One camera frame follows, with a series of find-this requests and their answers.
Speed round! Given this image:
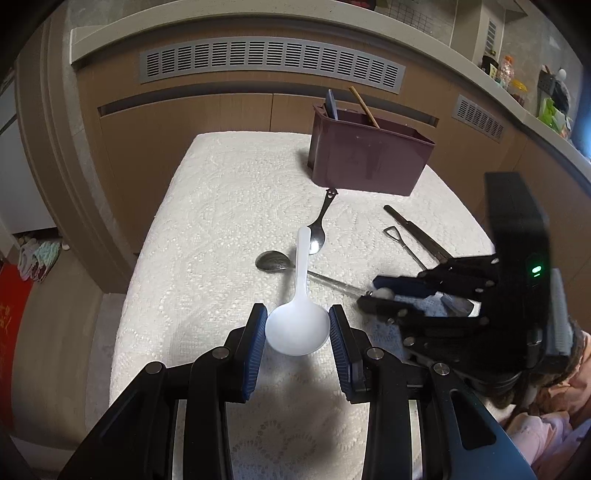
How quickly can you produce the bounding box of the smiley-handle metal spoon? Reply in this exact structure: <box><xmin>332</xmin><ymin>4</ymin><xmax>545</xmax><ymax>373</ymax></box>
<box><xmin>308</xmin><ymin>188</ymin><xmax>339</xmax><ymax>256</ymax></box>

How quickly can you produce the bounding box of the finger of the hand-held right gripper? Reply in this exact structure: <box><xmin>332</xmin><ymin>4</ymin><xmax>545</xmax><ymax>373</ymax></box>
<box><xmin>358</xmin><ymin>296</ymin><xmax>509</xmax><ymax>365</ymax></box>
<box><xmin>373</xmin><ymin>256</ymin><xmax>499</xmax><ymax>301</ymax></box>

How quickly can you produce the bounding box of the ball-end metal spoon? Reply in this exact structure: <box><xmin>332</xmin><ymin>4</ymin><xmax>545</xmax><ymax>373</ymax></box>
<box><xmin>255</xmin><ymin>250</ymin><xmax>393</xmax><ymax>301</ymax></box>

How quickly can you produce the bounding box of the green packet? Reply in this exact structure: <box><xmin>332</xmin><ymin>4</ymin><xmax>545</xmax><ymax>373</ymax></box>
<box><xmin>538</xmin><ymin>98</ymin><xmax>573</xmax><ymax>134</ymax></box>

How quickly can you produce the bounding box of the white shelf unit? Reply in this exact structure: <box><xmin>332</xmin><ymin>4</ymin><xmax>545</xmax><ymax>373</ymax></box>
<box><xmin>0</xmin><ymin>69</ymin><xmax>58</xmax><ymax>236</ymax></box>

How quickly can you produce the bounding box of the long grey vent grille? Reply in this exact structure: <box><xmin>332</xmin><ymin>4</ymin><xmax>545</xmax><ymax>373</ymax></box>
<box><xmin>139</xmin><ymin>38</ymin><xmax>407</xmax><ymax>94</ymax></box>

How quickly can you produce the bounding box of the white plastic spoon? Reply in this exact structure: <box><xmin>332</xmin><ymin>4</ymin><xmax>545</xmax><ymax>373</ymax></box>
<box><xmin>264</xmin><ymin>226</ymin><xmax>331</xmax><ymax>357</ymax></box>

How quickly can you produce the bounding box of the short grey vent grille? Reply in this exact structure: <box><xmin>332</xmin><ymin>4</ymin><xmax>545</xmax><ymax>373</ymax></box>
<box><xmin>455</xmin><ymin>93</ymin><xmax>506</xmax><ymax>140</ymax></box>

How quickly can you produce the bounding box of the white lace tablecloth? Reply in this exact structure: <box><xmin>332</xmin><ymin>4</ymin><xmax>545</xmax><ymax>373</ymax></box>
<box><xmin>108</xmin><ymin>131</ymin><xmax>509</xmax><ymax>480</ymax></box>

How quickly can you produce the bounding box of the beige kitchen countertop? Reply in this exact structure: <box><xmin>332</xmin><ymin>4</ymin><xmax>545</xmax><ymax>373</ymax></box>
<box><xmin>69</xmin><ymin>0</ymin><xmax>591</xmax><ymax>162</ymax></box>

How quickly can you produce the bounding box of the wooden kitchen cabinet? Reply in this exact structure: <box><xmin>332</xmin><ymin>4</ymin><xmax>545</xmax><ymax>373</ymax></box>
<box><xmin>16</xmin><ymin>14</ymin><xmax>591</xmax><ymax>296</ymax></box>

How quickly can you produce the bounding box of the pile of slippers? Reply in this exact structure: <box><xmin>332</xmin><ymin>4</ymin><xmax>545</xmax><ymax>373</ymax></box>
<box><xmin>17</xmin><ymin>236</ymin><xmax>70</xmax><ymax>283</ymax></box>

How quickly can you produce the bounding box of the pink clothing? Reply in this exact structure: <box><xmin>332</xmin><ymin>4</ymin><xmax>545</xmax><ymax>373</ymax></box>
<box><xmin>505</xmin><ymin>323</ymin><xmax>591</xmax><ymax>480</ymax></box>

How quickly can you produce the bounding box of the orange-capped clear bottle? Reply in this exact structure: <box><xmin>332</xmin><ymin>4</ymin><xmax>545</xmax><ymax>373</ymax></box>
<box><xmin>498</xmin><ymin>55</ymin><xmax>515</xmax><ymax>90</ymax></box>

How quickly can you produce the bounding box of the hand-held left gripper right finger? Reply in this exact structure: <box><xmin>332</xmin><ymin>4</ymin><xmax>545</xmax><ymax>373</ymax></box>
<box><xmin>327</xmin><ymin>305</ymin><xmax>539</xmax><ymax>480</ymax></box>

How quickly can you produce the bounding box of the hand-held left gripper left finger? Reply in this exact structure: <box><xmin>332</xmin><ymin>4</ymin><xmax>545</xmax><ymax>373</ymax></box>
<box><xmin>58</xmin><ymin>302</ymin><xmax>269</xmax><ymax>480</ymax></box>

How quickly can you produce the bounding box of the red floor mat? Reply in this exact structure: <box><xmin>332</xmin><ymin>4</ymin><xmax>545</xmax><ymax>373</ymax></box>
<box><xmin>0</xmin><ymin>262</ymin><xmax>34</xmax><ymax>432</ymax></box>

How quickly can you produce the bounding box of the purple plastic utensil holder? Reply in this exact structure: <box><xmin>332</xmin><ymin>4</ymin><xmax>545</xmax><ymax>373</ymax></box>
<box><xmin>307</xmin><ymin>102</ymin><xmax>436</xmax><ymax>197</ymax></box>

